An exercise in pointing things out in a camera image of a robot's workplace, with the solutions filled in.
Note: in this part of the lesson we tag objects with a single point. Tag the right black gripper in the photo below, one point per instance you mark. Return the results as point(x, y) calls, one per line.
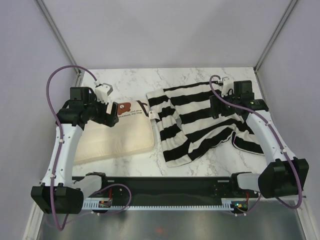
point(215, 101)

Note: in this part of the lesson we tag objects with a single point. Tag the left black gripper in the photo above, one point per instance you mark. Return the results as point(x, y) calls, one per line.
point(106, 119)

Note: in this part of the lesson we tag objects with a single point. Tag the cream pillow with bear print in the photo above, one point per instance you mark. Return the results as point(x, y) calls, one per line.
point(132, 134)

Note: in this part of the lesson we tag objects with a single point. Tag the black white striped pillowcase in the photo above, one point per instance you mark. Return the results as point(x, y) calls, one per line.
point(187, 131)

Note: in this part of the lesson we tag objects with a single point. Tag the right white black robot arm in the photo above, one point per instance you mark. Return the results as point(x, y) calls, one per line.
point(285, 174)

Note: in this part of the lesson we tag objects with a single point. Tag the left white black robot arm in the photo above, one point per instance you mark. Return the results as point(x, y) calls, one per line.
point(57, 192)

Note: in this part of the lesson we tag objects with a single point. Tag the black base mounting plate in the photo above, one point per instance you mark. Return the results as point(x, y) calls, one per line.
point(172, 190)

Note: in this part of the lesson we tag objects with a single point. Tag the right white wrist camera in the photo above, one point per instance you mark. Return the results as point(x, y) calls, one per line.
point(227, 86)

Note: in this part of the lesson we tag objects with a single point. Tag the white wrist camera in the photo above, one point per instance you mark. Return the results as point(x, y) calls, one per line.
point(227, 86)
point(102, 92)

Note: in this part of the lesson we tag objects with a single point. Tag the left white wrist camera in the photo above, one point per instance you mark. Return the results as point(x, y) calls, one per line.
point(102, 92)

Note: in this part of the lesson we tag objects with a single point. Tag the left aluminium frame post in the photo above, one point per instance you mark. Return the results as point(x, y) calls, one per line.
point(55, 30)

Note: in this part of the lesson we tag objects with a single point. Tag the aluminium frame post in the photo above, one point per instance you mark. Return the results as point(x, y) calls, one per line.
point(276, 33)
point(55, 30)

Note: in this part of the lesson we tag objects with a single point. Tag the white slotted cable duct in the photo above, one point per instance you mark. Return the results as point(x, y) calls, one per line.
point(104, 204)

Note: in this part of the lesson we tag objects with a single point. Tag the right aluminium frame post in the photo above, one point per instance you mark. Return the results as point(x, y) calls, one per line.
point(276, 33)

